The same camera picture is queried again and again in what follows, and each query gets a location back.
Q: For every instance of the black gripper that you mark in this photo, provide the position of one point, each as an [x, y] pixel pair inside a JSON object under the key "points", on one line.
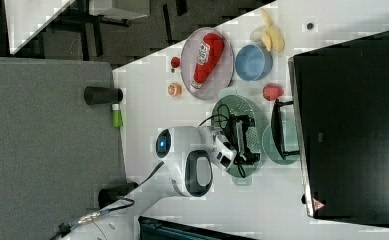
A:
{"points": [[239, 125]]}

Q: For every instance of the black toaster oven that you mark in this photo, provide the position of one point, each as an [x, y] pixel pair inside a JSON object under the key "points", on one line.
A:
{"points": [[340, 97]]}

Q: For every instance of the grey round plate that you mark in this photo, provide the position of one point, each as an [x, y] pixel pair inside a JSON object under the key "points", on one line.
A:
{"points": [[220, 77]]}

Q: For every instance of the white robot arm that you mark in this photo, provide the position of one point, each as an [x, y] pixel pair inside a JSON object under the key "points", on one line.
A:
{"points": [[187, 156]]}

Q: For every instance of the peeled banana toy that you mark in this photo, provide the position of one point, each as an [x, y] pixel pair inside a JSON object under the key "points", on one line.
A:
{"points": [[268, 34]]}

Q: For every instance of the green bottle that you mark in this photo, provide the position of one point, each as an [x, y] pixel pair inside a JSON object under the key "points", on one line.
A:
{"points": [[117, 116]]}

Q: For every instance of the green plastic strainer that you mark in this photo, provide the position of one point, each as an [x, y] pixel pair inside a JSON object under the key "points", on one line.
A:
{"points": [[231, 103]]}

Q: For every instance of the black cylinder post upper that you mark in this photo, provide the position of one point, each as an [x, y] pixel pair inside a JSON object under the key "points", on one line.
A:
{"points": [[102, 95]]}

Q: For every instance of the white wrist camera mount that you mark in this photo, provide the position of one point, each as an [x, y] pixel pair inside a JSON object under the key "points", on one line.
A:
{"points": [[223, 151]]}

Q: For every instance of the light green mug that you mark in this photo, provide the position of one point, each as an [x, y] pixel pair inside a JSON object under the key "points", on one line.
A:
{"points": [[290, 141]]}

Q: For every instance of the small red strawberry toy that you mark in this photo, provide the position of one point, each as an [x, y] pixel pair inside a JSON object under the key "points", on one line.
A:
{"points": [[175, 62]]}

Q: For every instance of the orange slice toy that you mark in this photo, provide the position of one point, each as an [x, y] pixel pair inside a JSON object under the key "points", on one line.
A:
{"points": [[174, 89]]}

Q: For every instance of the blue metal frame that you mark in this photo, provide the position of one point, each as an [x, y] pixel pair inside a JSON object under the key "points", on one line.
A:
{"points": [[155, 229]]}

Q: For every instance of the blue cup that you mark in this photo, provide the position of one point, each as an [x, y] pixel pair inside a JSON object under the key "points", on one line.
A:
{"points": [[253, 63]]}

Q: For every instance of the large red strawberry toy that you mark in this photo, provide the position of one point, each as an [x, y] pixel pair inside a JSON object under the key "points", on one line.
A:
{"points": [[271, 92]]}

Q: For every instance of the red ketchup bottle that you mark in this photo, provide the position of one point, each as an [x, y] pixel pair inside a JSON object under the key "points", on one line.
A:
{"points": [[209, 54]]}

